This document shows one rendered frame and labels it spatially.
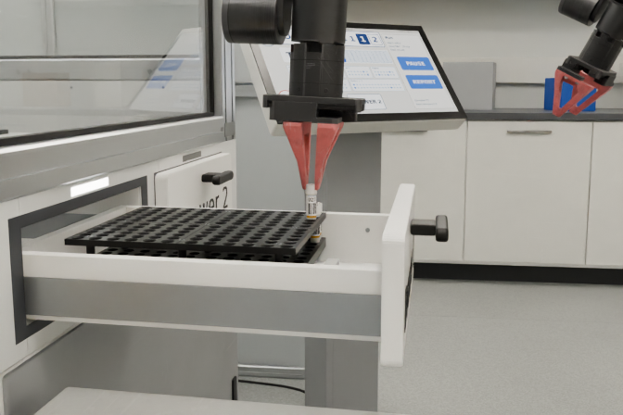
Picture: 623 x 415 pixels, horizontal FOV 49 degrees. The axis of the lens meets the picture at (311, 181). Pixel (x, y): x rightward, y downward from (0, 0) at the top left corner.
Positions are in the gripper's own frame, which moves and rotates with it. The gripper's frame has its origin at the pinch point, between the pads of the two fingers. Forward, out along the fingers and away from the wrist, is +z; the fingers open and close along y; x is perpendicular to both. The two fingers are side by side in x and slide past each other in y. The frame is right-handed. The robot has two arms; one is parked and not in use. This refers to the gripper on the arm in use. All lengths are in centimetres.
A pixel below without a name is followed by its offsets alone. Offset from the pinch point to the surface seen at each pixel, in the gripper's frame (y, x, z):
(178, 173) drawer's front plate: 20.6, -16.3, 2.6
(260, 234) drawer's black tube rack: 3.5, 8.4, 4.4
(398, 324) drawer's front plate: -10.3, 20.0, 8.0
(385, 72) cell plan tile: -3, -98, -14
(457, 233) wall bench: -37, -289, 65
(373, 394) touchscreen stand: -5, -99, 70
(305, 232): -0.7, 7.1, 4.0
